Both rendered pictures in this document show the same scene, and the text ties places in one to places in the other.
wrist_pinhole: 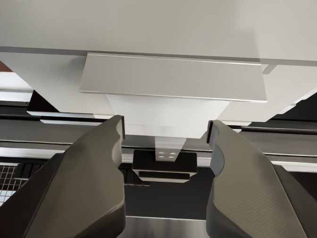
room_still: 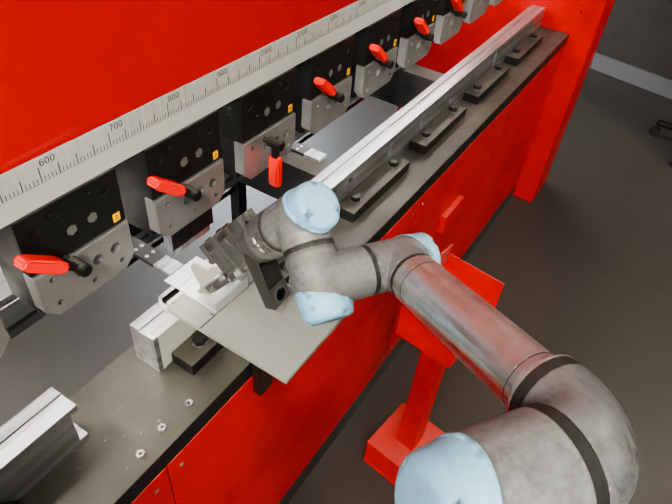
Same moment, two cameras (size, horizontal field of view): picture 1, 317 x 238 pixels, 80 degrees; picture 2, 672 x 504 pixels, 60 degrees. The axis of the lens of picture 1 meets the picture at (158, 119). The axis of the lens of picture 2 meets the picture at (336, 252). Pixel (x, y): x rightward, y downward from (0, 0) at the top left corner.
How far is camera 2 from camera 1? 1.00 m
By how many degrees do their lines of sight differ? 54
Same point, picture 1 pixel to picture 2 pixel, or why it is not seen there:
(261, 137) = (18, 315)
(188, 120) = (193, 286)
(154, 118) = not seen: hidden behind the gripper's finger
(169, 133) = (183, 272)
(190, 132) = (176, 280)
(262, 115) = (176, 308)
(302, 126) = not seen: outside the picture
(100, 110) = not seen: hidden behind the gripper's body
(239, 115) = (182, 302)
